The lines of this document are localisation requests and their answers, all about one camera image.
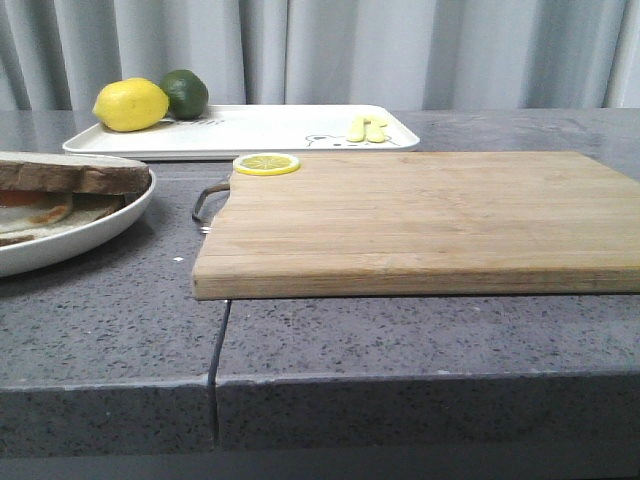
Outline white round plate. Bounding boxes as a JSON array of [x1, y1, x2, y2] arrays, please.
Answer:
[[1, 170, 157, 278]]

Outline white rectangular bear tray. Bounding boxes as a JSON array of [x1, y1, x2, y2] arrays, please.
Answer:
[[63, 105, 420, 161]]

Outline lemon slice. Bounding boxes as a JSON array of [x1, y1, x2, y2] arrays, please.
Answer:
[[232, 152, 301, 176]]

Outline yellow plastic fork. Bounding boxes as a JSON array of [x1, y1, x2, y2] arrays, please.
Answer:
[[345, 114, 369, 143]]

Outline green lime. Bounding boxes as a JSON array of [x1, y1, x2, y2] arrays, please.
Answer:
[[160, 69, 209, 120]]

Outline wooden cutting board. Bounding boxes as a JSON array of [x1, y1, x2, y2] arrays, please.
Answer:
[[192, 151, 639, 300]]

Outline yellow lemon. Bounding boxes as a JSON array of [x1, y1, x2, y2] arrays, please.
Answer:
[[92, 78, 169, 132]]

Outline fried egg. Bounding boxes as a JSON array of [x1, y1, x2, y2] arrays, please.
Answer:
[[1, 190, 73, 233]]

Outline grey pleated curtain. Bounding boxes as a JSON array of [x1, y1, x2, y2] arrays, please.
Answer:
[[1, 1, 639, 111]]

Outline metal cutting board handle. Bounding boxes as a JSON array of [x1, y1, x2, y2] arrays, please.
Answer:
[[190, 181, 230, 235]]

